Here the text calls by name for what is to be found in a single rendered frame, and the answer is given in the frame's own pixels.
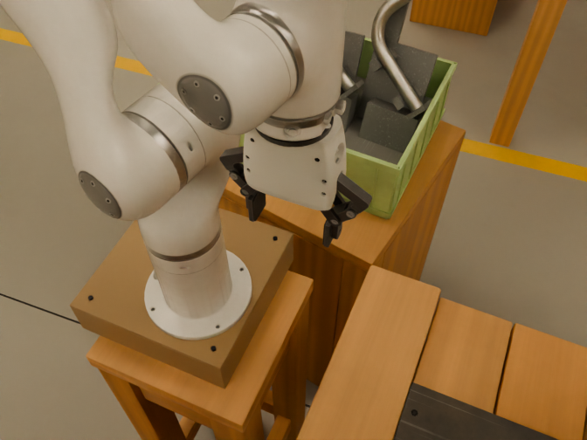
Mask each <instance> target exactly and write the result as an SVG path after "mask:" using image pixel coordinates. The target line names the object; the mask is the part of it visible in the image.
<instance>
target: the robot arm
mask: <svg viewBox="0 0 587 440"><path fill-rule="evenodd" d="M111 4H112V9H113V13H114V18H115V21H116V23H117V25H118V28H119V30H120V33H121V35H122V37H123V39H124V41H125V42H126V44H127V45H128V47H129V49H130V50H131V52H132V53H133V54H134V55H135V56H136V58H137V59H138V60H139V61H140V62H141V63H142V64H143V66H144V67H145V68H146V69H147V70H148V71H149V72H150V74H151V75H152V76H153V77H154V78H155V79H156V80H157V81H158V82H159V84H158V85H157V86H155V87H153V88H152V89H151V90H150V91H148V92H147V93H145V94H144V95H143V96H141V97H140V98H139V99H138V100H137V101H136V102H134V103H133V104H132V105H130V106H129V107H128V108H126V109H125V110H124V111H122V112H121V111H120V110H119V108H118V107H117V104H116V102H115V99H114V92H113V75H114V66H115V61H116V58H117V51H118V37H117V31H116V28H115V24H114V20H113V17H112V14H111V12H110V10H109V8H108V7H107V4H106V2H105V0H0V5H1V6H2V8H3V9H4V10H5V12H6V13H7V14H8V16H9V17H10V18H11V20H12V21H13V22H14V24H15V25H16V26H17V27H18V29H19V30H20V31H21V32H22V33H23V34H24V36H25V37H26V39H27V40H28V41H29V43H30V44H31V46H32V47H33V49H34V50H35V52H36V53H37V55H38V56H39V58H40V59H41V61H42V62H43V64H44V66H45V69H46V71H48V73H49V76H50V78H51V80H52V83H53V85H54V88H55V91H56V94H57V96H58V99H59V104H60V108H61V112H62V115H63V120H64V124H65V129H66V138H67V142H68V147H69V151H70V155H71V158H72V162H73V167H74V170H75V173H76V175H77V177H78V179H79V183H80V185H81V187H82V189H83V190H84V191H85V195H86V197H87V198H89V199H90V200H91V201H92V203H93V204H94V205H95V206H96V207H97V208H98V209H99V210H100V211H101V212H102V213H105V214H107V215H109V216H110V217H112V218H115V219H119V220H123V221H134V220H138V225H139V229H140V232H141V234H142V239H143V242H144V243H145V246H146V249H147V251H148V255H149V258H150V260H151V263H152V265H153V267H154V270H153V271H152V273H151V275H150V276H149V278H148V282H147V284H146V288H145V293H144V300H145V306H146V309H147V311H148V315H149V317H150V318H151V319H152V321H153V322H154V323H155V325H156V326H157V327H159V328H160V329H161V330H162V331H164V332H165V333H167V334H168V335H171V336H173V337H176V338H178V339H183V340H203V339H208V338H211V337H214V336H217V335H219V334H221V333H223V332H225V331H227V330H228V329H230V328H231V327H233V326H234V325H235V324H236V323H237V322H238V321H239V320H240V319H241V318H242V316H243V315H244V314H245V312H246V310H247V308H248V306H249V304H250V301H251V297H252V280H251V276H250V273H249V271H248V270H247V268H246V266H245V264H244V263H243V262H242V261H241V260H240V258H238V257H237V256H236V255H234V254H233V253H231V252H229V251H227V250H226V249H225V243H224V235H223V230H222V225H221V220H220V215H219V210H218V205H219V202H220V199H221V197H222V195H223V193H224V189H225V186H226V184H227V182H228V180H229V177H230V178H231V179H232V180H233V181H234V182H235V183H236V184H237V185H238V186H239V187H240V188H241V190H240V193H241V195H242V196H245V202H246V208H247V209H248V212H249V220H250V221H252V222H254V221H255V222H256V221H257V219H258V217H259V215H260V214H261V212H262V210H263V209H264V208H265V206H266V194H268V195H270V196H274V197H277V198H279V199H282V200H285V201H288V202H290V203H295V204H299V205H301V206H304V207H307V208H309V209H313V210H320V211H321V213H322V214H323V216H325V217H326V219H327V220H326V222H325V224H324V228H323V241H322V244H323V245H324V246H325V247H329V246H330V244H331V242H332V240H333V238H334V239H338V237H339V236H340V234H341V231H342V222H345V221H348V220H350V219H353V218H355V217H356V215H358V214H360V213H361V212H363V211H364V210H366V209H367V208H368V207H369V205H370V202H371V200H372V196H371V195H370V194H369V193H368V192H366V191H365V190H364V189H362V188H361V187H360V186H358V185H357V184H356V183H355V182H353V181H352V180H350V179H349V178H348V177H347V176H346V142H345V134H344V129H343V124H342V119H341V117H340V116H339V115H338V114H340V115H343V113H344V111H345V108H346V100H341V97H340V95H341V83H342V62H343V51H344V40H345V30H346V18H347V8H348V0H236V3H235V5H234V7H233V9H232V11H231V13H230V15H229V16H228V17H226V18H225V19H223V20H222V21H221V22H218V21H216V20H215V19H213V18H212V17H210V16H209V15H208V14H207V13H205V12H204V11H203V10H202V9H201V8H200V7H199V6H198V5H197V4H196V2H195V1H194V0H111ZM241 134H245V139H244V146H243V147H239V142H240V135H241ZM240 162H243V163H244V165H243V164H242V163H240ZM339 192H340V193H342V194H343V195H344V196H346V197H347V198H348V199H349V200H350V201H348V202H345V200H344V199H343V197H342V196H341V194H340V193H339ZM333 204H334V207H333V208H332V205H333Z"/></svg>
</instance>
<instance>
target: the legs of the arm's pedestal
mask: <svg viewBox="0 0 587 440"><path fill-rule="evenodd" d="M308 318H309V300H308V302H307V304H306V306H305V308H304V310H303V312H302V314H301V316H300V318H299V320H298V322H297V325H296V327H295V329H294V330H293V333H292V335H291V337H290V339H289V341H288V343H287V345H286V347H285V350H284V352H283V354H282V356H281V357H280V360H279V362H278V364H277V366H276V368H275V369H274V371H273V375H272V377H271V379H270V381H269V382H268V384H267V386H266V389H265V391H264V393H263V395H262V396H261V398H260V401H259V404H258V406H257V408H256V409H255V411H254V413H253V415H252V418H251V420H250V422H249V424H248V426H247V428H246V430H245V432H244V433H241V432H239V431H236V430H234V429H232V428H230V427H227V426H225V425H223V424H222V423H218V422H216V421H214V420H211V419H210V418H208V417H206V416H202V415H200V414H198V413H197V412H194V411H192V410H190V409H187V408H185V407H183V406H181V405H179V404H176V403H174V402H172V401H170V400H167V399H165V398H163V397H161V396H159V395H156V394H154V393H152V392H149V391H147V390H146V389H144V388H140V387H138V386H136V385H134V384H132V383H130V382H127V381H124V380H122V379H121V378H119V377H116V376H114V375H111V374H109V373H107V372H105V371H103V370H101V369H99V371H100V373H101V374H102V376H103V378H104V379H105V381H106V382H107V385H108V386H109V388H111V390H112V392H113V393H114V396H115V397H116V399H117V400H118V402H119V404H120V405H121V406H122V408H123V410H124V411H125V413H126V415H127V416H128V418H129V420H130V422H131V423H132V424H133V425H134V427H135V429H136V431H137V432H138V434H139V436H140V437H141V439H142V440H193V439H194V438H195V436H196V434H197V432H198V430H199V428H200V426H201V425H204V426H206V427H208V428H210V429H213V432H214V435H215V438H216V440H265V438H264V431H263V423H262V415H261V410H264V411H266V412H268V413H270V414H273V415H274V424H273V426H272V429H271V431H270V433H269V435H268V437H267V439H266V440H296V439H297V436H298V435H299V433H300V429H301V427H302V424H303V423H304V421H305V401H306V380H307V339H308ZM271 386H272V390H269V389H270V387H271ZM175 412H176V413H177V414H179V415H181V416H183V418H182V419H181V421H180V422H178V420H177V418H176V414H175Z"/></svg>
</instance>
